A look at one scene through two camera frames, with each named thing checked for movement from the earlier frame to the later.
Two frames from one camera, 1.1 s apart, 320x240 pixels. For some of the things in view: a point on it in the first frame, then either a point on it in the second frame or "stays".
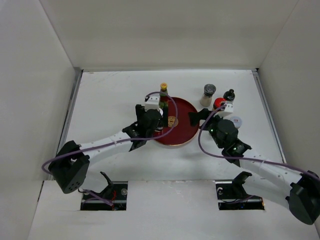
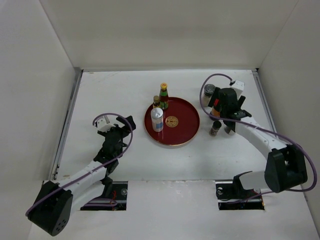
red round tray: x=180 y=131 stays
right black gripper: x=195 y=117 to x=240 y=101
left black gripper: x=140 y=111 to x=124 y=131
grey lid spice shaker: x=209 y=90 stays
